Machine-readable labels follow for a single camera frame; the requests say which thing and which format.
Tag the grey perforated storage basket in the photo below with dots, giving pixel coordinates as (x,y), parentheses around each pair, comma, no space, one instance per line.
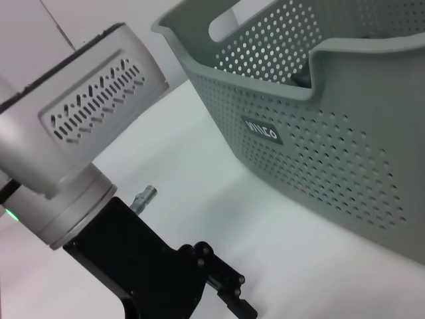
(332,133)

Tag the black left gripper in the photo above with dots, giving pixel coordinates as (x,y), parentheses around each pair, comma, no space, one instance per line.
(133,266)

